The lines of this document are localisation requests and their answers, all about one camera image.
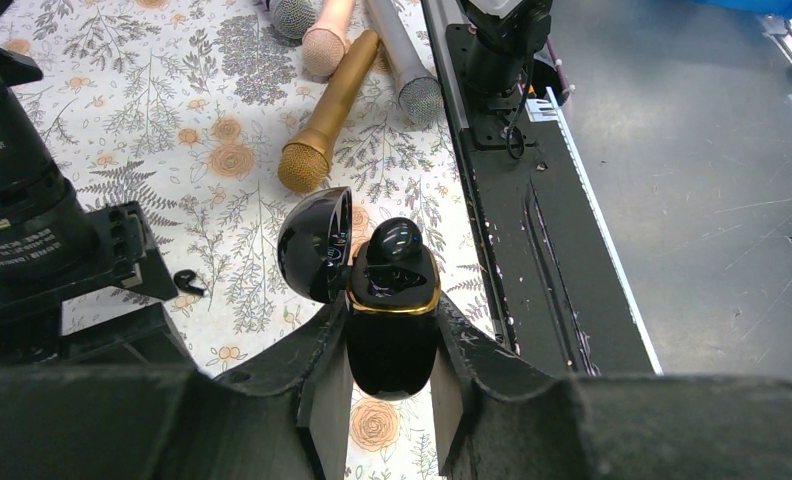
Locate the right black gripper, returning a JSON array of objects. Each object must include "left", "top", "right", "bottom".
[{"left": 0, "top": 201, "right": 190, "bottom": 365}]

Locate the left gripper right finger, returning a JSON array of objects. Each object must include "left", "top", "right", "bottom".
[{"left": 430, "top": 299, "right": 792, "bottom": 479}]

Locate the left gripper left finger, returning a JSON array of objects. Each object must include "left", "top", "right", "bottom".
[{"left": 0, "top": 303, "right": 352, "bottom": 479}]

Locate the black earbud case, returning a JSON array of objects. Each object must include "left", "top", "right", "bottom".
[{"left": 277, "top": 187, "right": 442, "bottom": 400}]

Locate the black earbud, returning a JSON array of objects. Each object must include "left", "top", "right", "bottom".
[
  {"left": 173, "top": 269, "right": 205, "bottom": 297},
  {"left": 366, "top": 217, "right": 423, "bottom": 264}
]

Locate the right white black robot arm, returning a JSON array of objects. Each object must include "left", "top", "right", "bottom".
[{"left": 0, "top": 1, "right": 188, "bottom": 366}]

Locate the gold microphone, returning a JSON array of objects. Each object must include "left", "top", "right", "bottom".
[{"left": 277, "top": 30, "right": 380, "bottom": 193}]

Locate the grey microphone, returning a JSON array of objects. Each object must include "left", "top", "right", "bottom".
[{"left": 366, "top": 0, "right": 443, "bottom": 126}]

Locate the pink microphone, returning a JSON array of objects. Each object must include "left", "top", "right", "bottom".
[{"left": 302, "top": 0, "right": 356, "bottom": 77}]

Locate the purple glitter microphone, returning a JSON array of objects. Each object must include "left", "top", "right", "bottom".
[{"left": 264, "top": 0, "right": 318, "bottom": 40}]

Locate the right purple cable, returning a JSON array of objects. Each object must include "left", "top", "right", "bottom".
[{"left": 544, "top": 36, "right": 576, "bottom": 101}]

